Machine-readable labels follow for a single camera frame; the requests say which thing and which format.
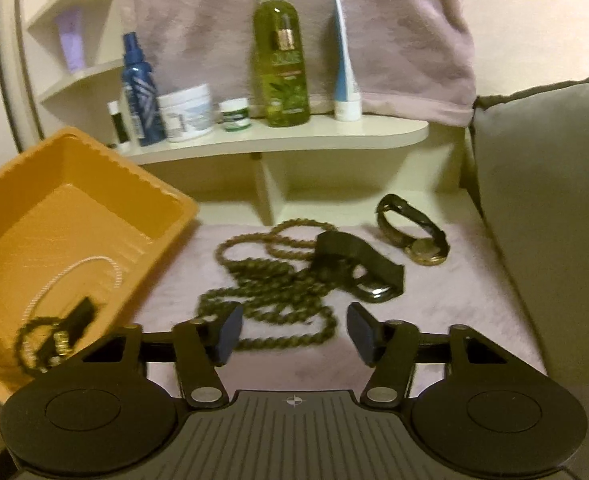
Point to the cream shelf unit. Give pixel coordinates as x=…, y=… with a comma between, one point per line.
x=324, y=135

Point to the black and white lip balm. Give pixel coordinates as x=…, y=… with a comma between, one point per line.
x=120, y=127

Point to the black fitness band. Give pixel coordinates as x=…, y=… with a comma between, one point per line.
x=354, y=255

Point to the pink fleece blanket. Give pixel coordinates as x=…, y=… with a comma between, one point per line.
x=449, y=310

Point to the lilac tube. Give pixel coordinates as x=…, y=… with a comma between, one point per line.
x=72, y=42

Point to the small green jar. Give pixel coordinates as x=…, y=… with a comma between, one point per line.
x=234, y=116

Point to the blue spray bottle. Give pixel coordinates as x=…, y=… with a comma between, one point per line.
x=139, y=100

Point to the orange plastic tray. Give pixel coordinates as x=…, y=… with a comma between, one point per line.
x=74, y=210

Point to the blue and white tube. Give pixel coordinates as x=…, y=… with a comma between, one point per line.
x=347, y=90

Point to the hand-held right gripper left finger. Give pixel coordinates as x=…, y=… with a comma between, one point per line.
x=227, y=335

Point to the green spray bottle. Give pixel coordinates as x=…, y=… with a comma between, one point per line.
x=280, y=75

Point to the pink hanging towel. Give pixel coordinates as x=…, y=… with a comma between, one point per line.
x=199, y=20

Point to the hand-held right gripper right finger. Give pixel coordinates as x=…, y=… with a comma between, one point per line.
x=364, y=335

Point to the grey cushion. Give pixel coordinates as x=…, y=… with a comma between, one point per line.
x=549, y=210

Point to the white cream jar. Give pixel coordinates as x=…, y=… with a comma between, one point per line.
x=187, y=115

